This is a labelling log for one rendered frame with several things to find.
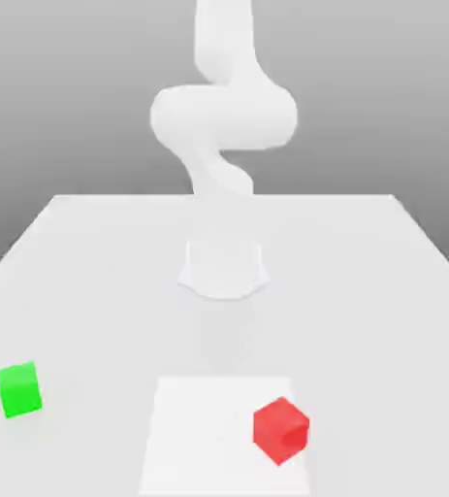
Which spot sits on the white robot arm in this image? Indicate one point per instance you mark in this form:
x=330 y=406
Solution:
x=224 y=116

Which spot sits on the small red cube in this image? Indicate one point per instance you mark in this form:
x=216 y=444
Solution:
x=276 y=427

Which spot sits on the small green cube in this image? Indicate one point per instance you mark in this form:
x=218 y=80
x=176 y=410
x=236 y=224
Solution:
x=19 y=390

